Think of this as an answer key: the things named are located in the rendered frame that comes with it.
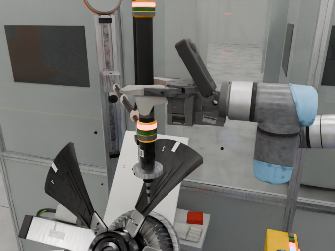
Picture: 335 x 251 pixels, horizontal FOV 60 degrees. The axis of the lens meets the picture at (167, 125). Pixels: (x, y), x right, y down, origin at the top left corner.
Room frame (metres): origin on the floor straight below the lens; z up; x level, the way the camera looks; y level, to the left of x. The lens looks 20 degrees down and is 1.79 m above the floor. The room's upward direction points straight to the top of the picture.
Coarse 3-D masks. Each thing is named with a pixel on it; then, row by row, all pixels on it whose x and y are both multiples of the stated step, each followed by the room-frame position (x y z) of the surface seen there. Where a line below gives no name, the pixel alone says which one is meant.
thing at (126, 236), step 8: (104, 232) 0.61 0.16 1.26; (112, 232) 0.61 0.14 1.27; (120, 232) 0.62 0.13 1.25; (96, 240) 0.60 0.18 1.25; (104, 240) 0.61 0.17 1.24; (112, 240) 0.60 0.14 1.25; (120, 240) 0.59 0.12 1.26; (128, 240) 0.60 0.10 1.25; (136, 240) 0.67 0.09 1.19; (144, 240) 0.67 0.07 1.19; (88, 248) 0.60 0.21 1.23; (96, 248) 0.60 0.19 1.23; (104, 248) 0.59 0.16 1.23; (112, 248) 0.59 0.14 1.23; (120, 248) 0.59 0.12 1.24; (128, 248) 0.58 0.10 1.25; (136, 248) 0.61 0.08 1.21
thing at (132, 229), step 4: (136, 212) 0.70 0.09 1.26; (132, 216) 0.70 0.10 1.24; (136, 216) 0.68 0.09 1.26; (140, 216) 0.67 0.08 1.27; (136, 220) 0.67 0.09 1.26; (140, 220) 0.65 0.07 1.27; (128, 224) 0.69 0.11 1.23; (132, 224) 0.67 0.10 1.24; (140, 224) 0.64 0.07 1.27; (128, 228) 0.67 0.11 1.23; (132, 228) 0.65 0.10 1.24; (136, 228) 0.64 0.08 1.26; (128, 232) 0.66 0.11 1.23; (132, 232) 0.64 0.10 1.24; (136, 232) 0.62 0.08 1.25; (132, 236) 0.62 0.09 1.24
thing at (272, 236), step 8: (272, 232) 0.84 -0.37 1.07; (280, 232) 0.84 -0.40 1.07; (272, 240) 0.80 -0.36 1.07; (280, 240) 0.80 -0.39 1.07; (288, 240) 0.80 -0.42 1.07; (296, 240) 0.80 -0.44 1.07; (264, 248) 0.84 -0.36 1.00; (272, 248) 0.76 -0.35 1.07; (280, 248) 0.76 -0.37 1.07; (288, 248) 0.76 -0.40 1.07; (296, 248) 0.76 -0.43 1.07
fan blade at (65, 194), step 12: (72, 144) 0.80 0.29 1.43; (60, 156) 0.81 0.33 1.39; (72, 156) 0.78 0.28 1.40; (60, 168) 0.80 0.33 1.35; (72, 168) 0.77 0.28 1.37; (48, 180) 0.83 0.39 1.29; (60, 180) 0.79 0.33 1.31; (72, 180) 0.75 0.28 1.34; (48, 192) 0.82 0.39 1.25; (60, 192) 0.79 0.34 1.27; (72, 192) 0.74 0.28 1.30; (84, 192) 0.71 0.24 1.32; (72, 204) 0.75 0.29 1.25; (84, 204) 0.70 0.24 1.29; (84, 216) 0.71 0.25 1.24
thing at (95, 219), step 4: (92, 216) 0.69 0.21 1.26; (96, 216) 0.67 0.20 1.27; (92, 220) 0.70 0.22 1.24; (96, 220) 0.68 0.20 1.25; (100, 220) 0.66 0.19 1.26; (92, 224) 0.70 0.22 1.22; (96, 224) 0.68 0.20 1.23; (100, 224) 0.66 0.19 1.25; (92, 228) 0.70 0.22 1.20; (100, 228) 0.67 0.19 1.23; (104, 228) 0.65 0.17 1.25; (100, 232) 0.67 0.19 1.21
